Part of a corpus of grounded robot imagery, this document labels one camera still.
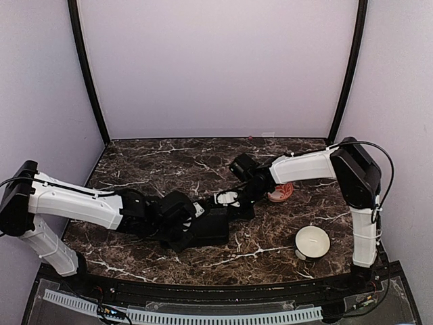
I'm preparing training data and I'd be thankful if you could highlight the black frame post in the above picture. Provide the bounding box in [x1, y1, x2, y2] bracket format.
[327, 0, 368, 144]
[67, 0, 111, 146]

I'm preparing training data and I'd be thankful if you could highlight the white slotted cable duct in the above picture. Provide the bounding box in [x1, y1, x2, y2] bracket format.
[43, 289, 323, 324]

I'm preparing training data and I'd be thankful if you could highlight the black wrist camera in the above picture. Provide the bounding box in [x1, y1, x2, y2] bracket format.
[160, 191, 196, 225]
[229, 153, 258, 182]

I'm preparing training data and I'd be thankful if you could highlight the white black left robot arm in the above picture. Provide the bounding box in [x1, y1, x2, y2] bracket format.
[1, 160, 205, 295]

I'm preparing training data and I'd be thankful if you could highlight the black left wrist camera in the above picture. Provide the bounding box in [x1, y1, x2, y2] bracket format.
[160, 191, 196, 225]

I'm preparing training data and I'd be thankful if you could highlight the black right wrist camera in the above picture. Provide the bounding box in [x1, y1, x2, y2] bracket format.
[229, 153, 258, 182]

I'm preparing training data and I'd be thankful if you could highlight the red patterned white bowl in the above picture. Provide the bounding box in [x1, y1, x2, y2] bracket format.
[267, 183, 294, 202]

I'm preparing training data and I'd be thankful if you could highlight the black zippered tool case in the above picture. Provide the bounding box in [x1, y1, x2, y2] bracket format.
[189, 206, 256, 247]

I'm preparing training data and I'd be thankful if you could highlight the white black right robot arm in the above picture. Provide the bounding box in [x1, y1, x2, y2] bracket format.
[210, 137, 390, 294]

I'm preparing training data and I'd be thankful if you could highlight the black right frame post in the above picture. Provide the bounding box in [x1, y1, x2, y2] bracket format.
[327, 0, 368, 144]

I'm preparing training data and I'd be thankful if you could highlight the black front table rail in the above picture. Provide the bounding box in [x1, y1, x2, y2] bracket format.
[56, 274, 385, 305]

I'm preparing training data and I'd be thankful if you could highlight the blue white bowl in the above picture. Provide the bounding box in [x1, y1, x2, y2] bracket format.
[294, 226, 331, 261]

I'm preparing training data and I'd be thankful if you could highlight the black left frame post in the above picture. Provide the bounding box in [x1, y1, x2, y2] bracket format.
[67, 0, 111, 146]

